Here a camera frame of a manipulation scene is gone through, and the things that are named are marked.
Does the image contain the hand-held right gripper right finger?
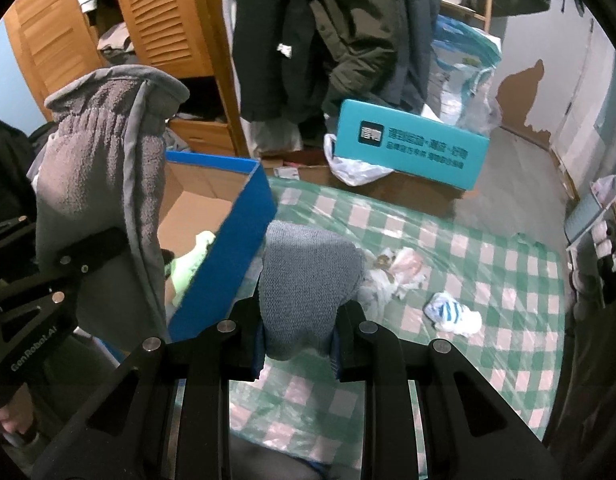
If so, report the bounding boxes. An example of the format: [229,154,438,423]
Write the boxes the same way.
[330,301,564,480]

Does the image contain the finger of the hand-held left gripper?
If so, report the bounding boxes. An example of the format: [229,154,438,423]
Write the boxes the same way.
[0,227,134,312]
[0,216,37,267]

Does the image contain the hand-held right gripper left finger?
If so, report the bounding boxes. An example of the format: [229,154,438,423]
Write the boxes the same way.
[30,296,266,480]

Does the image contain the grey knitted cloth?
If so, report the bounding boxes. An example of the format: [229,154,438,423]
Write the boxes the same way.
[258,221,367,361]

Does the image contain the grey fleece towel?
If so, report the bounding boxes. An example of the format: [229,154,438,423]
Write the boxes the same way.
[35,65,191,352]

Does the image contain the light green cloth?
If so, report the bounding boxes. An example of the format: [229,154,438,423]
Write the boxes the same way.
[163,230,217,309]

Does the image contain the blue cardboard box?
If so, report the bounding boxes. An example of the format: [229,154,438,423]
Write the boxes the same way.
[158,150,278,344]

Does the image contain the person's left hand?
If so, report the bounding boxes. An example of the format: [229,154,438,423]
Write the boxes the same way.
[0,387,41,446]

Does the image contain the green checkered tablecloth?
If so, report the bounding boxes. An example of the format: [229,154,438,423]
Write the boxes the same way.
[228,177,569,461]

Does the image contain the crumpled white patterned cloth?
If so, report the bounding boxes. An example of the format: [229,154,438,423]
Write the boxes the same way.
[360,247,432,306]

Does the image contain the white blue-striped sock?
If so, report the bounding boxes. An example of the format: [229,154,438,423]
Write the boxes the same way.
[424,292,483,337]

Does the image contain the brown cardboard box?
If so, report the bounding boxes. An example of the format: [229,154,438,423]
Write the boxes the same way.
[260,150,470,219]

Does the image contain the white plastic bag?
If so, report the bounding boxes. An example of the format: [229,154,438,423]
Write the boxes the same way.
[324,132,395,187]

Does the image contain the teal box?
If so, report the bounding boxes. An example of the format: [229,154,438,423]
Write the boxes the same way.
[334,99,490,191]

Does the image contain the wooden louvered wardrobe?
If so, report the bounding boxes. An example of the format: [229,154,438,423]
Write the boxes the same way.
[3,0,250,159]

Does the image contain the white shirt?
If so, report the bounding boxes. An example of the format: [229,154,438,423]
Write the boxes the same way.
[217,0,250,156]

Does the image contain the black coat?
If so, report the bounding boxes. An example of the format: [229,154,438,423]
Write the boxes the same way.
[232,0,335,124]

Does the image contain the rows of shoes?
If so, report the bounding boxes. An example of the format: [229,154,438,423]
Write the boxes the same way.
[570,220,616,307]

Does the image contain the blue clear plastic bag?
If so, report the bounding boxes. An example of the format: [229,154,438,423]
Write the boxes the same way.
[428,14,504,136]

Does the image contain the grey shoe rack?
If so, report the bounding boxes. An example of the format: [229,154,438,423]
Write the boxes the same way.
[563,170,616,322]

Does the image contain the dark olive jacket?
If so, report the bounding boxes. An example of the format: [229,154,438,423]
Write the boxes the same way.
[310,0,445,112]

